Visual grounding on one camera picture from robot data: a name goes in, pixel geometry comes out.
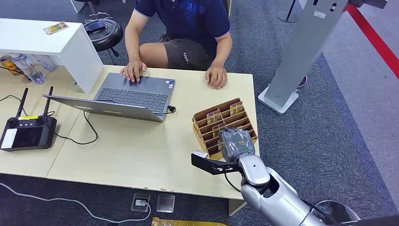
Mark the person's left hand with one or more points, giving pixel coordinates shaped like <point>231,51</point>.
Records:
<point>216,76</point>

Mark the person's right hand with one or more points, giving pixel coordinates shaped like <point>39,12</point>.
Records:
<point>133,70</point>

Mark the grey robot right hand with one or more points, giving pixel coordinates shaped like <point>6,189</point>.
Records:
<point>234,146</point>

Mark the person's left forearm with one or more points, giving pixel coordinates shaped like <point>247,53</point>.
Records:
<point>223,50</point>

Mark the person's right forearm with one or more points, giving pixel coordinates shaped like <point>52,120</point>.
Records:
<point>134,40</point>

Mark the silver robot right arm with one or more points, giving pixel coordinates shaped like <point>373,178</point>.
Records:
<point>274,196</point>

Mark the yellow printed card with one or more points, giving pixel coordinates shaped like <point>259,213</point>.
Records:
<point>56,27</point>
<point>213,116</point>
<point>236,108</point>
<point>218,128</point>

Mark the cardboard card holder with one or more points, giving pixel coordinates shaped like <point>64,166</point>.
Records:
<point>231,118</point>

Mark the person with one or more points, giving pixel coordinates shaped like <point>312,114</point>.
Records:
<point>190,28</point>

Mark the grey laptop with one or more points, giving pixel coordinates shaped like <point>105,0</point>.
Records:
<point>137,96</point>

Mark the black round stool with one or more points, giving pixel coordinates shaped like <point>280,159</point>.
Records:
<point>104,32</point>

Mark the shoe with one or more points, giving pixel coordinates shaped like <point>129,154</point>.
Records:
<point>302,81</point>

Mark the clear plastic bottle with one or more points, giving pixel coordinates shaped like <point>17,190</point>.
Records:
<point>29,70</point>
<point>46,63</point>

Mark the metal floor plate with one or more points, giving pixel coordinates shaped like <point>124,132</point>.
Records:
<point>165,203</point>

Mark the yellow packaging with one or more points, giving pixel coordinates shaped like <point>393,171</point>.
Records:
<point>187,222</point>

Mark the white desk shelf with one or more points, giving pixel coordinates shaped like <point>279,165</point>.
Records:
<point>46,40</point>

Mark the black stanchion base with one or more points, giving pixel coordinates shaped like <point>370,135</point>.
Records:
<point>288,15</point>

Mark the silver kiosk stand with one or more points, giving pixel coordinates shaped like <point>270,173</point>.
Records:
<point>305,43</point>

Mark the floor power socket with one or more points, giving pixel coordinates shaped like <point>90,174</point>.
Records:
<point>140,202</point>

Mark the black remote controller with antennas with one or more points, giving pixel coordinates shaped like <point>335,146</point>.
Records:
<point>28,132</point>

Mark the red barrier tape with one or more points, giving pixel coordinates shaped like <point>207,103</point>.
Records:
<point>374,39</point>

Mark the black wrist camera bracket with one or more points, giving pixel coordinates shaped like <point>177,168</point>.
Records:
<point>212,163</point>

